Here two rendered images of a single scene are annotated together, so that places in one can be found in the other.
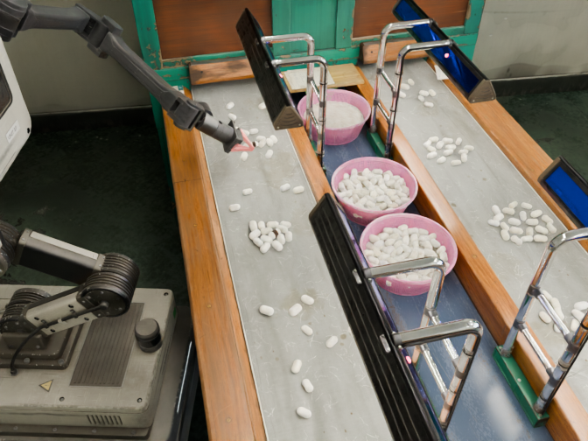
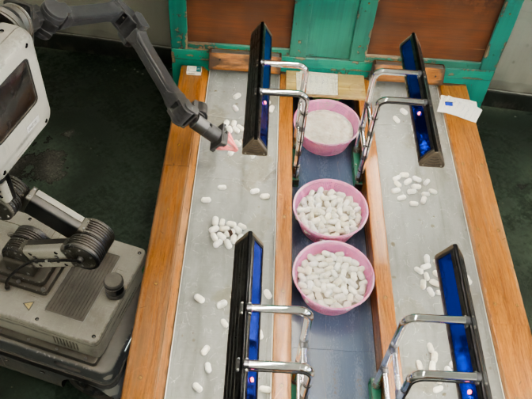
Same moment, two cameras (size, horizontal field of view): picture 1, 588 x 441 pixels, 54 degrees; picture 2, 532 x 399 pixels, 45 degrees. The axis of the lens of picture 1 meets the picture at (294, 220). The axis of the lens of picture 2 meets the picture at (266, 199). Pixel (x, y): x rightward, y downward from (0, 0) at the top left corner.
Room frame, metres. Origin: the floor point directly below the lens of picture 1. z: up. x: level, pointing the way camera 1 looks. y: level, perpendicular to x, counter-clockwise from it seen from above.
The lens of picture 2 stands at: (-0.10, -0.31, 2.50)
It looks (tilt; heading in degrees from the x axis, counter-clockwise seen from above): 50 degrees down; 11
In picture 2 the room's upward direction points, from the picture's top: 6 degrees clockwise
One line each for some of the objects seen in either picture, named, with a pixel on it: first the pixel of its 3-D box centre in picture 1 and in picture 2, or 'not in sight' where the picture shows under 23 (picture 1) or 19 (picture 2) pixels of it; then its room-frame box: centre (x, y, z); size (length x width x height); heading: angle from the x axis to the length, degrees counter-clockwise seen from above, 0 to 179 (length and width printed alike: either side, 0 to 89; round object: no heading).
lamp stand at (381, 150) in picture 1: (408, 94); (388, 131); (1.69, -0.38, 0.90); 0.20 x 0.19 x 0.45; 14
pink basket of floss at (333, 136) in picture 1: (333, 118); (325, 130); (1.81, -0.15, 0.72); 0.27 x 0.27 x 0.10
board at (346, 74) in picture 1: (318, 78); (325, 85); (2.02, -0.09, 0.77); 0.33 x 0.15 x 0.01; 104
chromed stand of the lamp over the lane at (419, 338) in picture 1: (402, 364); (271, 375); (0.65, -0.22, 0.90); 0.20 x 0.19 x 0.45; 14
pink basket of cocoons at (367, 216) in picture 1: (373, 194); (328, 214); (1.39, -0.25, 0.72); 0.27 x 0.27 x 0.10
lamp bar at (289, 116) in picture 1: (265, 61); (259, 83); (1.58, 0.09, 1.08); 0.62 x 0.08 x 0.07; 14
